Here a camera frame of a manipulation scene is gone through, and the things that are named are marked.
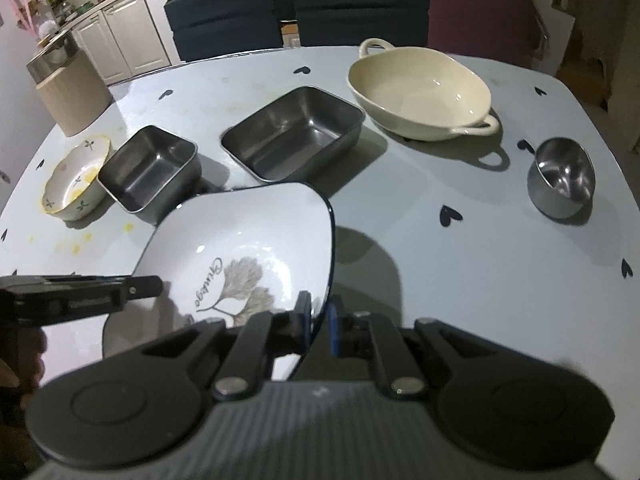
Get round steel bowl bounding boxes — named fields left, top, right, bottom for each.
left=527, top=137, right=597, bottom=220

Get white floral bowl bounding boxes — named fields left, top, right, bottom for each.
left=40, top=134, right=112, bottom=221

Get stack of cream plates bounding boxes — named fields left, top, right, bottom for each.
left=347, top=37, right=501, bottom=142

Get white board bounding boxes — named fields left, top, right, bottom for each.
left=542, top=4, right=577, bottom=79

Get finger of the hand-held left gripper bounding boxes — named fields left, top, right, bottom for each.
left=30, top=274, right=164, bottom=322

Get dark blue chair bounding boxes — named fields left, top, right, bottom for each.
left=289, top=0, right=431, bottom=51
left=163, top=0, right=284, bottom=64

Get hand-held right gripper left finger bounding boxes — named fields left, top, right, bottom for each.
left=142, top=290, right=314, bottom=402

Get large rectangular steel container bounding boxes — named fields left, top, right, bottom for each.
left=220, top=85, right=366, bottom=183

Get maroon chair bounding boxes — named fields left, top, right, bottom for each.
left=419, top=0, right=544, bottom=69

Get white square plate leaf print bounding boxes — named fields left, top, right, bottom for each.
left=101, top=181, right=337, bottom=377

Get beige canister steel lid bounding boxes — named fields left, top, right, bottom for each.
left=26, top=30, right=114, bottom=137

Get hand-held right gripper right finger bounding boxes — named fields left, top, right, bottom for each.
left=327, top=294, right=493, bottom=397

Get person's left hand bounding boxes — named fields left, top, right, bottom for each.
left=0, top=327, right=48, bottom=403

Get small square steel container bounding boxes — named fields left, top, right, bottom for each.
left=97, top=125, right=202, bottom=214

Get pink hanging ribbon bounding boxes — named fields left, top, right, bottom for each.
left=2, top=0, right=40, bottom=36

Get white kitchen cabinets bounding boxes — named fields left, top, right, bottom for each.
left=70, top=0, right=174, bottom=86

